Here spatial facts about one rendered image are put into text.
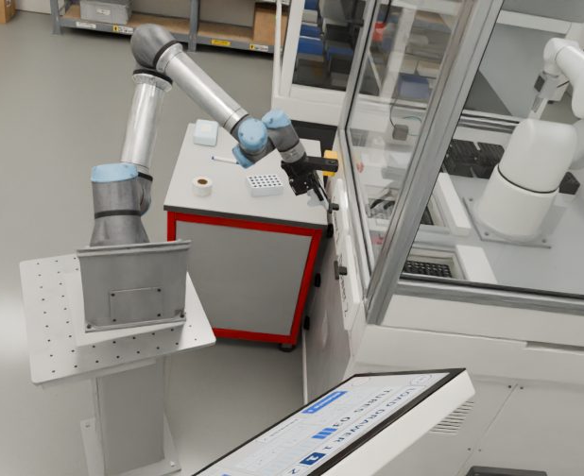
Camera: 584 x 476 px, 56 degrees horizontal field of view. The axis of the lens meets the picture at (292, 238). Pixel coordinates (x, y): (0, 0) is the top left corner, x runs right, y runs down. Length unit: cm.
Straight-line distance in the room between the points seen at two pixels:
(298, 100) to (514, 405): 151
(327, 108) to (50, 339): 155
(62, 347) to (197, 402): 92
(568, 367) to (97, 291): 123
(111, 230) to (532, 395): 123
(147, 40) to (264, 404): 145
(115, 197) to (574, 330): 119
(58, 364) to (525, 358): 118
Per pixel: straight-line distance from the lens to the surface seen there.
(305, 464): 87
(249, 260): 210
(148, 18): 575
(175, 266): 141
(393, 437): 89
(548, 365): 163
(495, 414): 178
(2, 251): 302
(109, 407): 181
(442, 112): 106
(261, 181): 206
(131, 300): 147
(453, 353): 151
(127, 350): 149
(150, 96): 167
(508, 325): 147
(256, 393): 236
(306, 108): 251
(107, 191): 147
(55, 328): 156
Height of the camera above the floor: 190
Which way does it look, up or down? 38 degrees down
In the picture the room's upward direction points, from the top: 11 degrees clockwise
